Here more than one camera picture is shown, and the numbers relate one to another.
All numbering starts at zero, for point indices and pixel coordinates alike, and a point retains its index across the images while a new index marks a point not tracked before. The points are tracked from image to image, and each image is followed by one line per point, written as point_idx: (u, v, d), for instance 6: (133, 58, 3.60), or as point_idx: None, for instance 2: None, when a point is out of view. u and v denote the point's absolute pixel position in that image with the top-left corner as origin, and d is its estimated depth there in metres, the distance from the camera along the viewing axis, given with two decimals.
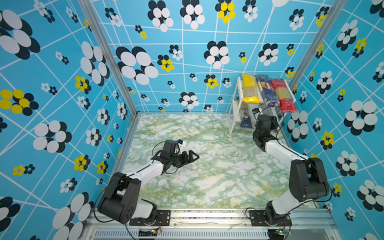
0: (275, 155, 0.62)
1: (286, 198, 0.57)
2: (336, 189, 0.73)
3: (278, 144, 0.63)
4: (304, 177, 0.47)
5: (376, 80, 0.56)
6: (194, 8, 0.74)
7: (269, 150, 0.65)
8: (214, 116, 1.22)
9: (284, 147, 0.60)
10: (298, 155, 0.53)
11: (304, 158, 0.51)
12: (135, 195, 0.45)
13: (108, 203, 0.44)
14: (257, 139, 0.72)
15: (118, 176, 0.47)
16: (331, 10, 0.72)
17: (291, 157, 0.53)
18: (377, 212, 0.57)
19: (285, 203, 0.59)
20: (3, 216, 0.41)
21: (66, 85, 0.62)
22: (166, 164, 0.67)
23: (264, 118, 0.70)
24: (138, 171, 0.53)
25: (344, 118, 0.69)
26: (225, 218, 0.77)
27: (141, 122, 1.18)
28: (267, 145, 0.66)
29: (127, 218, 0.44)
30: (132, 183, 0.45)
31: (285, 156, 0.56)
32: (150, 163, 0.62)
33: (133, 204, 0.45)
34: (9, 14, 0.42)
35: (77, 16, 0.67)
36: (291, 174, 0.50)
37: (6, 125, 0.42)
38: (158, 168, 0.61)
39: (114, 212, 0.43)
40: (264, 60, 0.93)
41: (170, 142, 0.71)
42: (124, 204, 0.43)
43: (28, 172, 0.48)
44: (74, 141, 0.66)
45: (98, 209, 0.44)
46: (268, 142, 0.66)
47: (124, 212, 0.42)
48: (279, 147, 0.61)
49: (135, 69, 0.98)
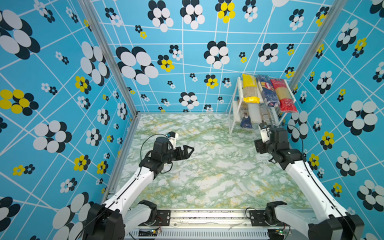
0: (300, 185, 0.50)
1: (295, 222, 0.54)
2: (337, 188, 0.73)
3: (308, 174, 0.49)
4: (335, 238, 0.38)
5: (376, 80, 0.56)
6: (194, 8, 0.74)
7: (291, 174, 0.53)
8: (214, 116, 1.22)
9: (313, 182, 0.47)
10: (333, 209, 0.41)
11: (341, 214, 0.40)
12: (120, 227, 0.41)
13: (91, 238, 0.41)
14: (276, 153, 0.58)
15: (95, 209, 0.41)
16: (331, 10, 0.72)
17: (325, 209, 0.41)
18: (377, 213, 0.56)
19: (291, 222, 0.56)
20: (3, 216, 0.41)
21: (66, 85, 0.62)
22: (158, 167, 0.60)
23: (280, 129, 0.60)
24: (119, 194, 0.46)
25: (344, 118, 0.69)
26: (225, 218, 0.77)
27: (141, 122, 1.18)
28: (290, 167, 0.52)
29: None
30: (112, 216, 0.40)
31: (313, 196, 0.45)
32: (134, 177, 0.53)
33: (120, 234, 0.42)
34: (9, 14, 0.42)
35: (77, 16, 0.67)
36: (318, 225, 0.41)
37: (6, 125, 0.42)
38: (147, 178, 0.54)
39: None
40: (264, 60, 0.93)
41: (159, 142, 0.62)
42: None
43: (28, 172, 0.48)
44: (74, 140, 0.66)
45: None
46: (292, 166, 0.52)
47: None
48: (306, 181, 0.47)
49: (135, 69, 0.98)
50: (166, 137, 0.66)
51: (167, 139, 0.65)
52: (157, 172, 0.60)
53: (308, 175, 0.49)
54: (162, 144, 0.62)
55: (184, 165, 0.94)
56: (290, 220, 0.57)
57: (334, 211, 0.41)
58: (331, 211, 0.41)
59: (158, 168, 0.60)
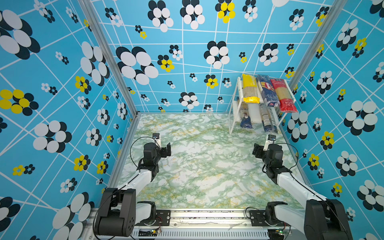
0: (289, 191, 0.56)
1: (293, 219, 0.54)
2: (337, 189, 0.73)
3: (292, 178, 0.58)
4: (322, 222, 0.41)
5: (376, 80, 0.56)
6: (194, 8, 0.74)
7: (281, 184, 0.61)
8: (214, 116, 1.22)
9: (297, 182, 0.55)
10: (314, 195, 0.48)
11: (321, 199, 0.46)
12: (133, 205, 0.45)
13: (106, 221, 0.42)
14: (268, 170, 0.67)
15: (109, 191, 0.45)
16: (331, 10, 0.72)
17: (307, 197, 0.47)
18: (377, 213, 0.57)
19: (289, 220, 0.57)
20: (3, 216, 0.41)
21: (66, 85, 0.62)
22: (153, 171, 0.67)
23: (276, 148, 0.67)
24: (128, 181, 0.53)
25: (344, 118, 0.69)
26: (225, 218, 0.77)
27: (141, 122, 1.18)
28: (279, 178, 0.62)
29: (130, 229, 0.44)
30: (126, 192, 0.45)
31: (298, 192, 0.51)
32: (138, 172, 0.61)
33: (133, 214, 0.45)
34: (9, 14, 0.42)
35: (77, 16, 0.67)
36: (307, 215, 0.45)
37: (6, 125, 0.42)
38: (147, 175, 0.61)
39: (115, 232, 0.41)
40: (264, 60, 0.93)
41: (148, 149, 0.67)
42: (124, 216, 0.42)
43: (28, 172, 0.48)
44: (73, 141, 0.65)
45: (96, 230, 0.41)
46: (280, 175, 0.61)
47: (126, 224, 0.41)
48: (292, 182, 0.56)
49: (135, 69, 0.98)
50: (154, 142, 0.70)
51: (155, 144, 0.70)
52: (153, 175, 0.67)
53: (292, 179, 0.58)
54: (152, 149, 0.68)
55: (184, 165, 0.94)
56: (289, 219, 0.57)
57: (315, 197, 0.47)
58: (312, 197, 0.47)
59: (154, 171, 0.67)
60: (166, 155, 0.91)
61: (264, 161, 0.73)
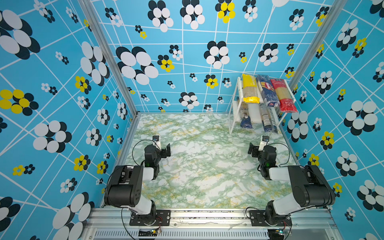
0: (280, 179, 0.63)
1: (289, 200, 0.56)
2: (337, 189, 0.73)
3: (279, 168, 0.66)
4: (304, 180, 0.48)
5: (376, 80, 0.56)
6: (194, 8, 0.74)
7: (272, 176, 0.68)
8: (214, 116, 1.22)
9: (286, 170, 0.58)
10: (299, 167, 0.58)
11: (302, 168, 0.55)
12: (140, 179, 0.50)
13: (114, 192, 0.46)
14: (262, 169, 0.74)
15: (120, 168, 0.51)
16: (331, 10, 0.72)
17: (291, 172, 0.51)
18: (377, 213, 0.56)
19: (287, 206, 0.58)
20: (3, 216, 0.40)
21: (66, 85, 0.62)
22: (155, 171, 0.73)
23: (269, 150, 0.74)
24: None
25: (344, 118, 0.69)
26: (225, 218, 0.77)
27: (141, 122, 1.18)
28: (270, 171, 0.70)
29: (137, 201, 0.47)
30: (136, 167, 0.51)
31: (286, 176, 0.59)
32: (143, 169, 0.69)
33: (139, 188, 0.49)
34: (9, 14, 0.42)
35: (77, 16, 0.67)
36: (292, 180, 0.51)
37: (6, 125, 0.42)
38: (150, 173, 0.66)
39: (123, 198, 0.45)
40: (264, 60, 0.93)
41: (150, 149, 0.74)
42: (132, 185, 0.47)
43: (28, 172, 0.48)
44: (73, 141, 0.65)
45: (106, 199, 0.45)
46: (270, 169, 0.70)
47: (133, 194, 0.45)
48: (281, 171, 0.62)
49: (135, 69, 0.98)
50: (153, 145, 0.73)
51: (154, 146, 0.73)
52: (156, 173, 0.72)
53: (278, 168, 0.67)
54: (152, 152, 0.73)
55: (184, 165, 0.94)
56: (285, 205, 0.59)
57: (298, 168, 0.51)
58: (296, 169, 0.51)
59: (156, 171, 0.73)
60: (166, 155, 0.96)
61: (260, 161, 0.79)
